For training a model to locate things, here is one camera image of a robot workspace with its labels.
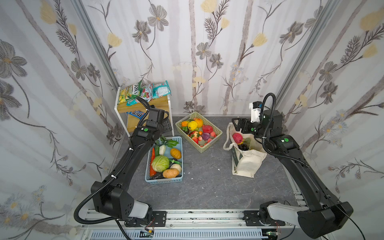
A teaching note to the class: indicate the light blue vegetable basket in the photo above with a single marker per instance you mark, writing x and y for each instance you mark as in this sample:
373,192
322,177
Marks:
153,177

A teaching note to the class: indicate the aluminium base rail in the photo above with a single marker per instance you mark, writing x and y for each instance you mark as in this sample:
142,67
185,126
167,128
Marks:
238,224

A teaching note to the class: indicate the green plastic fruit basket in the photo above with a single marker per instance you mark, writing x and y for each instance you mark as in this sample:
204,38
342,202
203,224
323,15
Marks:
195,137

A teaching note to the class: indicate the teal snack bag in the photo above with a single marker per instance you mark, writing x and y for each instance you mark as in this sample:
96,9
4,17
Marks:
161,90

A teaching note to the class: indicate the orange round fruit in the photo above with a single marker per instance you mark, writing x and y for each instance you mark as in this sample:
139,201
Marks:
176,154

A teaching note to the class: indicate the red pink snack bag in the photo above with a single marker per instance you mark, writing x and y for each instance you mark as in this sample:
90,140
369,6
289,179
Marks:
147,92

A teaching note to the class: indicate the purple round cabbage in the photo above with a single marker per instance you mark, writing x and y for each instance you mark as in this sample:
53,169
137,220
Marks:
206,136

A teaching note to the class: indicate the orange peach fruit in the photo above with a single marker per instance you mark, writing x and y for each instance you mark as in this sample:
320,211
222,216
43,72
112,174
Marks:
199,122

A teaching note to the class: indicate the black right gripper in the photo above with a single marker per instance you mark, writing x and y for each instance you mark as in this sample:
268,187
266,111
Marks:
240,125

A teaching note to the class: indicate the black grape bunch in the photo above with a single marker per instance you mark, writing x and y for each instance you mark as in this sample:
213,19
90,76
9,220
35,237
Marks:
244,146

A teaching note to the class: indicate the green cabbage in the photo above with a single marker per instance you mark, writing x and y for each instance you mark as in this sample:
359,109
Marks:
160,163

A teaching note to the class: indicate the cream canvas grocery bag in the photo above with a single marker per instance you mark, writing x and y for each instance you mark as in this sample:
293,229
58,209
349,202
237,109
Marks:
245,163

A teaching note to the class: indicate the blue candy packet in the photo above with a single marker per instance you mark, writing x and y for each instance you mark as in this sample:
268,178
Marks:
138,114

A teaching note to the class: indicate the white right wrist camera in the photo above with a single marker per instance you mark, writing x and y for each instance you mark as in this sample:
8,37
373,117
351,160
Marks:
256,108

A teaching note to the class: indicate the white wooden two-tier shelf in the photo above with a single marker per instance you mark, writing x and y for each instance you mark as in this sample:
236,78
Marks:
130,122

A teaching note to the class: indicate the green chips bag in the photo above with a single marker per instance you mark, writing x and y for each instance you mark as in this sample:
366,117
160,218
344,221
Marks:
129,94

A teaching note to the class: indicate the white bok choy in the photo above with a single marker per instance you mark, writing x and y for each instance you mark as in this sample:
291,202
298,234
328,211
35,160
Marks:
162,150

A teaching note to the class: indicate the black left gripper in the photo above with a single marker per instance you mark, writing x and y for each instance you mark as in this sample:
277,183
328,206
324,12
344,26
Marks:
166,125

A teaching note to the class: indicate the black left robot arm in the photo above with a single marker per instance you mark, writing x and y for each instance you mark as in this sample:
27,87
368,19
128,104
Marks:
111,196

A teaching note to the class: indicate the green leafy spinach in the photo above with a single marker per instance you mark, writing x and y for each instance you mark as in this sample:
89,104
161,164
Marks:
168,142

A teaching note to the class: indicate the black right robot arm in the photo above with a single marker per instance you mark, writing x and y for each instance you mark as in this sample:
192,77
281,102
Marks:
323,213

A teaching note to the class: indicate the yellow bell pepper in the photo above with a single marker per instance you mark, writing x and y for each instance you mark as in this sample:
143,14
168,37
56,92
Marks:
192,125

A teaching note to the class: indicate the beige potato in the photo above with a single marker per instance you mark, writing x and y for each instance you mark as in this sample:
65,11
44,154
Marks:
171,173

